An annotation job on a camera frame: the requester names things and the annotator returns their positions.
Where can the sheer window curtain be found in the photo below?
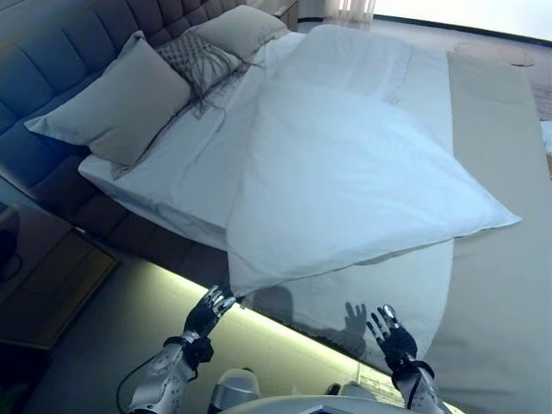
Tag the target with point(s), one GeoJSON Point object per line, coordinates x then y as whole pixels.
{"type": "Point", "coordinates": [351, 8]}

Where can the white duvet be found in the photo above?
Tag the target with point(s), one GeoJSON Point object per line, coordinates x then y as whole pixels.
{"type": "Point", "coordinates": [345, 164]}

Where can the white pillow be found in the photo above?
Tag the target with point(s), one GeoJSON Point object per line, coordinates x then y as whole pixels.
{"type": "Point", "coordinates": [181, 172]}

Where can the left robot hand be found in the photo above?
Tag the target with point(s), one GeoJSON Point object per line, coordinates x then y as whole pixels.
{"type": "Point", "coordinates": [202, 319]}

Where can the macrame fringed cushion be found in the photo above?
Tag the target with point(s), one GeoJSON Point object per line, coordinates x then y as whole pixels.
{"type": "Point", "coordinates": [194, 56]}

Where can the wooden nightstand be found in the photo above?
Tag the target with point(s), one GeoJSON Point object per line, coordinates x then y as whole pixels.
{"type": "Point", "coordinates": [286, 13]}
{"type": "Point", "coordinates": [56, 280]}

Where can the large beige pillow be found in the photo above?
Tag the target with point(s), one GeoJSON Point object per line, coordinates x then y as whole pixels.
{"type": "Point", "coordinates": [241, 32]}
{"type": "Point", "coordinates": [116, 103]}

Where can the silver right robot leg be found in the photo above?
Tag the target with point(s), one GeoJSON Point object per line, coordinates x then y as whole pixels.
{"type": "Point", "coordinates": [349, 390]}

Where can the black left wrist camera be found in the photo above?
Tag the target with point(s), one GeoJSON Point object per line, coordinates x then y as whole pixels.
{"type": "Point", "coordinates": [202, 349]}

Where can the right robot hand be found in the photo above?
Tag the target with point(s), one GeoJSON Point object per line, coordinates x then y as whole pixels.
{"type": "Point", "coordinates": [399, 340]}

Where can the beige fringed bed blanket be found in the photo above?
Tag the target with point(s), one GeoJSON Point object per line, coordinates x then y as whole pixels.
{"type": "Point", "coordinates": [496, 215]}

